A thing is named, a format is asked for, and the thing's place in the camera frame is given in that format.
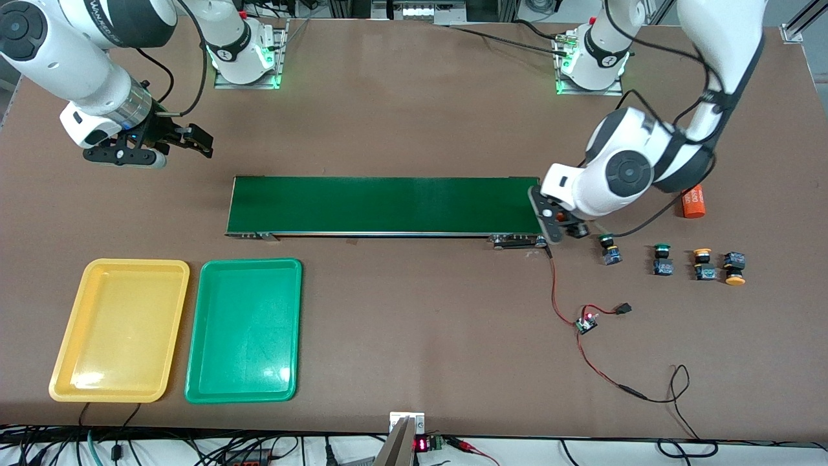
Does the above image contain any black base power cable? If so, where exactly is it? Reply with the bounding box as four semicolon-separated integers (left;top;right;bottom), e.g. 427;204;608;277
446;18;573;58

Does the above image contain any red clip lead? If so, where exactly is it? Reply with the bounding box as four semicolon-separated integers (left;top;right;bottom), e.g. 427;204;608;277
446;437;500;466

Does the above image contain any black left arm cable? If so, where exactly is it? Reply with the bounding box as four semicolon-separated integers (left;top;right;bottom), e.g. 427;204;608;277
594;0;732;237

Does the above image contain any yellow plastic tray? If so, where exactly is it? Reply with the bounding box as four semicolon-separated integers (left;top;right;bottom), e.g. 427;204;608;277
49;258;191;403

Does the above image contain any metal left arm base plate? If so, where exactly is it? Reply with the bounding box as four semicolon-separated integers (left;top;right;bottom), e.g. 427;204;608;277
555;32;625;96

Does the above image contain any grey metal camera arm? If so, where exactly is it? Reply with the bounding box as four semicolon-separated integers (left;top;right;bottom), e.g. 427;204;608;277
372;416;416;466

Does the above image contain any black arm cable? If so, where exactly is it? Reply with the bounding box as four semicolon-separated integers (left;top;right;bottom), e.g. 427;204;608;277
133;0;209;117
594;0;732;237

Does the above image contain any red black motor wire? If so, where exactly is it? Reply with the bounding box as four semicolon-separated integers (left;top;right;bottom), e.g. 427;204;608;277
545;245;583;326

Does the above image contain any silver mounting bracket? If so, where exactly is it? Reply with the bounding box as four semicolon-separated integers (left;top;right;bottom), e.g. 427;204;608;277
389;412;426;436

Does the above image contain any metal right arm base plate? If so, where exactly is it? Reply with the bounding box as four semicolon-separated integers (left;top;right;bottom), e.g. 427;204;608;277
213;18;290;90

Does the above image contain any yellow push button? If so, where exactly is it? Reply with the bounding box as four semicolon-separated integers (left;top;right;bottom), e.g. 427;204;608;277
723;252;748;286
693;249;717;282

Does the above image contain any aluminium frame profile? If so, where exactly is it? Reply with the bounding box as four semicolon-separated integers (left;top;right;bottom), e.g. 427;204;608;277
781;0;828;45

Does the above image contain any white lit equipment box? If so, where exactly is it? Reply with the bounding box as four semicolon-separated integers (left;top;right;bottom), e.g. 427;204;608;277
371;0;468;27

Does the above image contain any red lead with black connector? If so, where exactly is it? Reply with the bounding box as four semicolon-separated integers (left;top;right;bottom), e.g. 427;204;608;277
582;302;633;319

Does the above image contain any green conveyor belt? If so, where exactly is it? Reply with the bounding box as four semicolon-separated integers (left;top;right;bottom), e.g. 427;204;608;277
224;175;551;250

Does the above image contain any green plastic tray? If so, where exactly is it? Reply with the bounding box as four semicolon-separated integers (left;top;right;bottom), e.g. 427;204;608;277
184;258;303;405

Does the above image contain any orange 4680 cylinder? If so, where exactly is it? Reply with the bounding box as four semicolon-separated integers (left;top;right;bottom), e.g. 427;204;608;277
679;184;707;219

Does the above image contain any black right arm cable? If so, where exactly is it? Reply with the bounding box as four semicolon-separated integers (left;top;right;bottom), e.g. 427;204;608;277
133;0;209;117

